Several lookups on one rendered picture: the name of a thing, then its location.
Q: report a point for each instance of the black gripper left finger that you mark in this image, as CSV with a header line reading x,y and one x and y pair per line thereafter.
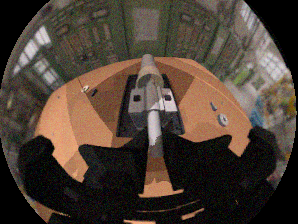
x,y
130,158

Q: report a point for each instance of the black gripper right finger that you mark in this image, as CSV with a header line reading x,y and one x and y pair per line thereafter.
x,y
181,156

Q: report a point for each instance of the grey metal shaft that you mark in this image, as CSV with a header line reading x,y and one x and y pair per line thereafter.
x,y
156,148

